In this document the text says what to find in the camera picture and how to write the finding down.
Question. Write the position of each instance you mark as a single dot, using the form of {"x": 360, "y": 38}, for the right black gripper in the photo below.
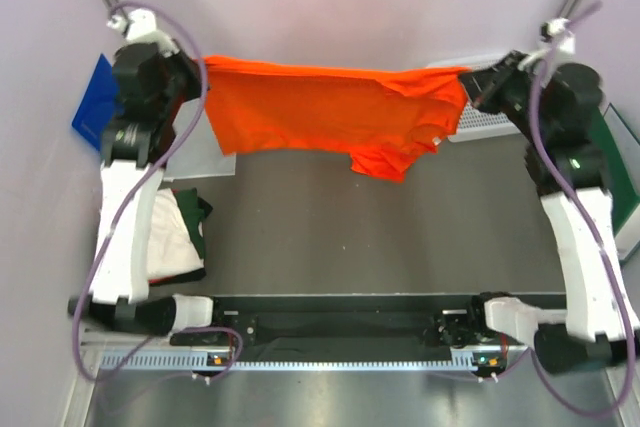
{"x": 485, "y": 85}

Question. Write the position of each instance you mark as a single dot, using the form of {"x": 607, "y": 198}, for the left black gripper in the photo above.
{"x": 191, "y": 69}

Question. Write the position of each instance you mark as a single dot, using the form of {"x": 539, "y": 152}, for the white plastic basket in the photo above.
{"x": 474, "y": 125}

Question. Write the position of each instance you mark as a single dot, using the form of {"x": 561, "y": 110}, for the orange t-shirt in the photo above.
{"x": 384, "y": 121}

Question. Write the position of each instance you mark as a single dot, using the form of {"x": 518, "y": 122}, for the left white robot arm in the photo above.
{"x": 134, "y": 148}

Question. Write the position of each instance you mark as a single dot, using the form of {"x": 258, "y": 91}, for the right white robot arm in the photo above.
{"x": 569, "y": 170}

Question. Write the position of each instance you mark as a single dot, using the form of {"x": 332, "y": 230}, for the white folded t-shirt stack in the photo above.
{"x": 172, "y": 242}

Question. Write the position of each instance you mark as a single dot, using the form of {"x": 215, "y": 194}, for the blue folder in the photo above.
{"x": 97, "y": 105}

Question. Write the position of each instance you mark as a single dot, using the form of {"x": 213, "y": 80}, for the translucent plastic sheet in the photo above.
{"x": 200, "y": 156}

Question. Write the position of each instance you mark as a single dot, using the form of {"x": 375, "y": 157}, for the green binder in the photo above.
{"x": 620, "y": 145}

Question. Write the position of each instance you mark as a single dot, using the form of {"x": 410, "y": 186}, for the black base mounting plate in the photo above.
{"x": 429, "y": 328}

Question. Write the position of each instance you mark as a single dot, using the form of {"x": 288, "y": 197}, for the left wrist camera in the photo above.
{"x": 141, "y": 27}

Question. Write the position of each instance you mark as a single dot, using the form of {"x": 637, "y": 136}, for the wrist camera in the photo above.
{"x": 556, "y": 45}
{"x": 141, "y": 27}

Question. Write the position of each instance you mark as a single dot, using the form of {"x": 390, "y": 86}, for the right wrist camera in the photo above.
{"x": 556, "y": 45}

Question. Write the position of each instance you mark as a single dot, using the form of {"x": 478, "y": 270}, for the aluminium rail frame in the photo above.
{"x": 216, "y": 377}

